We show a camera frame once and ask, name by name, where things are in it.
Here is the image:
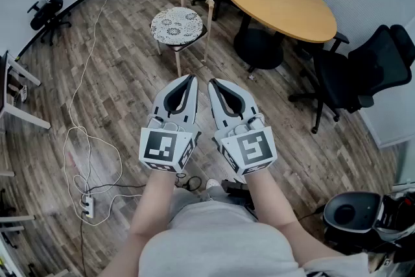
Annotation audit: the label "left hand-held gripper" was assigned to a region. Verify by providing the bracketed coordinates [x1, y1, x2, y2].
[138, 75, 202, 175]

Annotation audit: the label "round yellow wooden table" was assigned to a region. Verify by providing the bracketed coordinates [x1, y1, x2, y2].
[222, 0, 338, 71]

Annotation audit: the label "person's right forearm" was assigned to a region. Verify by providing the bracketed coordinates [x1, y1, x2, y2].
[243, 168, 344, 270]

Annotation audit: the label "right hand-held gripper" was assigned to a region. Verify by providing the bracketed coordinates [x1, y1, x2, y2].
[208, 78, 278, 176]

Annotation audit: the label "person's left forearm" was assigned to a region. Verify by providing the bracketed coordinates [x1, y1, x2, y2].
[108, 168, 178, 277]

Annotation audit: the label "person's grey shirt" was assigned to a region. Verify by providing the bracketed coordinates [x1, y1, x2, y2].
[137, 200, 370, 277]

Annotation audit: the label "white desk frame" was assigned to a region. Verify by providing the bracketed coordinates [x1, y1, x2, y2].
[0, 168, 36, 234]

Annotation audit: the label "long white cable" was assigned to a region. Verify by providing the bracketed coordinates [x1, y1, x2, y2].
[62, 0, 143, 227]

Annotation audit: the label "black white patterned device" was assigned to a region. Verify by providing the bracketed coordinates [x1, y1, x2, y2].
[372, 190, 415, 246]

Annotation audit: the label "white-legged desk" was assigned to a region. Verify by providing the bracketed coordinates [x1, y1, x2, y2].
[0, 50, 52, 130]

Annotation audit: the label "person's light grey trousers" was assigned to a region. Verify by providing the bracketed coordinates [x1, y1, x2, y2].
[168, 186, 257, 224]

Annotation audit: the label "white power strip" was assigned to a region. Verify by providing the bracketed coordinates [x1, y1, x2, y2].
[80, 197, 96, 219]

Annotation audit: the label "black round grey-rimmed device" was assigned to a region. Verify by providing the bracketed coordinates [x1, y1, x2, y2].
[322, 191, 382, 234]

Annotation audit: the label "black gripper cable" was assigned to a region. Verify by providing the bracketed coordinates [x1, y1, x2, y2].
[174, 171, 202, 192]

